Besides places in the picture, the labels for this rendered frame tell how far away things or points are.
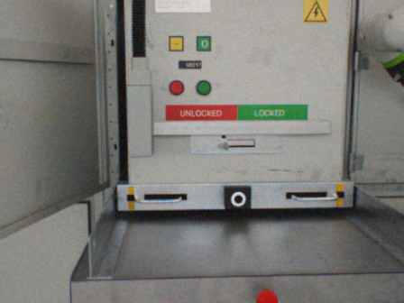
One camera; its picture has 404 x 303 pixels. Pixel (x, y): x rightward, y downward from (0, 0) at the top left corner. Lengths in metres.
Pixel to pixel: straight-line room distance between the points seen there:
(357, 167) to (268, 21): 0.61
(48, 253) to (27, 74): 0.60
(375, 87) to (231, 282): 0.88
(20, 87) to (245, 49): 0.50
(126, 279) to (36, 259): 0.77
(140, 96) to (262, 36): 0.31
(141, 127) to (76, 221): 0.58
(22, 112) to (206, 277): 0.57
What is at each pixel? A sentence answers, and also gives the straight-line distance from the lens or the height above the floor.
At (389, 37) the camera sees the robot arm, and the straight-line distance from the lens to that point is 1.22.
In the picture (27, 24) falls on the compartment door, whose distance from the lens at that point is 1.17.
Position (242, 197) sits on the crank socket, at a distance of 1.07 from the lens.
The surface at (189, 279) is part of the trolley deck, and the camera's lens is 0.80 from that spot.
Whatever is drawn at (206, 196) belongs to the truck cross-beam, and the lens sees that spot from 1.09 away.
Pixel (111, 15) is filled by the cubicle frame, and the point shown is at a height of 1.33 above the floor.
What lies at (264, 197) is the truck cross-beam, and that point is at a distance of 1.11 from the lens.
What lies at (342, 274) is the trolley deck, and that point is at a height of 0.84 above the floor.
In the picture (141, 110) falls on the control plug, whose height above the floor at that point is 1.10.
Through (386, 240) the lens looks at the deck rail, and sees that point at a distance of 1.01.
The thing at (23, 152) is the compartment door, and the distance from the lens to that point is 1.14.
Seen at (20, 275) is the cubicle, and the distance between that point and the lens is 1.57.
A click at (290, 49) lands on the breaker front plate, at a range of 1.10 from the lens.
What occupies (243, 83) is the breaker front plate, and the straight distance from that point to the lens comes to 1.08.
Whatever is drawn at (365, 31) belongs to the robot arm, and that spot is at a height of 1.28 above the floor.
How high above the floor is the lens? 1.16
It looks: 9 degrees down
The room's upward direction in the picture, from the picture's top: straight up
